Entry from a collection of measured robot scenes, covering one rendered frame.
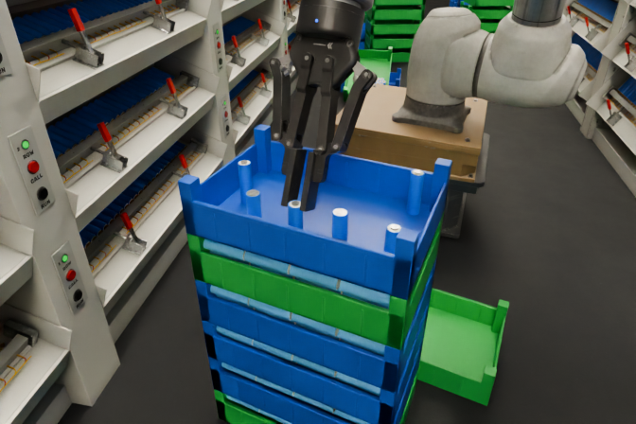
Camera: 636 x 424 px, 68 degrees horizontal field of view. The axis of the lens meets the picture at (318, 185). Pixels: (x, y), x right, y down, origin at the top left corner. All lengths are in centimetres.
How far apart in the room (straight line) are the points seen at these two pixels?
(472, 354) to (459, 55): 66
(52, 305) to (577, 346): 98
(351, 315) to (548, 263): 83
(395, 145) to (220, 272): 66
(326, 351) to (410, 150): 66
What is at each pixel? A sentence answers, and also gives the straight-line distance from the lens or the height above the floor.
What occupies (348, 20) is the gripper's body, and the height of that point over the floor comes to 67.
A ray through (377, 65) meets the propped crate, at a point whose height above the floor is 12.
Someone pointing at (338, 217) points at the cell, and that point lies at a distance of 53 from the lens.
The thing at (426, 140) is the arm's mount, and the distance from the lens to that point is 116.
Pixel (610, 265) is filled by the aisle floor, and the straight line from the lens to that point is 140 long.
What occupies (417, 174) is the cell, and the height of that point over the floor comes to 47.
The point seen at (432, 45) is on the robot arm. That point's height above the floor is 50.
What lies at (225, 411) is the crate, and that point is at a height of 3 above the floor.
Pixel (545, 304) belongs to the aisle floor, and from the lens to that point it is 121.
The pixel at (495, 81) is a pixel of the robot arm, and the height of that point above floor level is 43.
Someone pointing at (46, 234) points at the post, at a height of 36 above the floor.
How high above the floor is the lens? 77
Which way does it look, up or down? 30 degrees down
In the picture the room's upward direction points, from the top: straight up
